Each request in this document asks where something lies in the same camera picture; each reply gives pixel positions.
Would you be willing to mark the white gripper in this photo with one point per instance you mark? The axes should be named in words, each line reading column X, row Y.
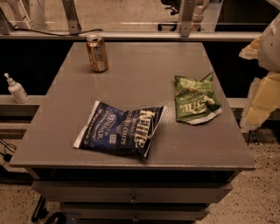
column 271, row 48

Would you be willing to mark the orange soda can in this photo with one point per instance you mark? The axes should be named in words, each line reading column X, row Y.
column 97, row 54

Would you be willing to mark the green Kettle chips bag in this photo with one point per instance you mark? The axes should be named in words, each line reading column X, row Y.
column 195, row 100

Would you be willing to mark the grey drawer cabinet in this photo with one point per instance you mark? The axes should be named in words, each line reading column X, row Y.
column 188, row 167

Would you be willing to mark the blue Kettle chips bag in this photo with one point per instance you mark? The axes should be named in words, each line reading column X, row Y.
column 110, row 129

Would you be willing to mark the metal drawer knob upper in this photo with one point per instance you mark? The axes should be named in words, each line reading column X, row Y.
column 133, row 199

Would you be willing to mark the metal drawer knob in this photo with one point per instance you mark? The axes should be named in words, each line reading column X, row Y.
column 133, row 199
column 135, row 219

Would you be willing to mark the metal drawer knob lower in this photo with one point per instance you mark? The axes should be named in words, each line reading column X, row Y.
column 135, row 219

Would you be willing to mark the white pump bottle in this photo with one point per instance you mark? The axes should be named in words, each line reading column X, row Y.
column 16, row 90

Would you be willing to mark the black caster wheel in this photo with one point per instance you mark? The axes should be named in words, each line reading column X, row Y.
column 40, row 213

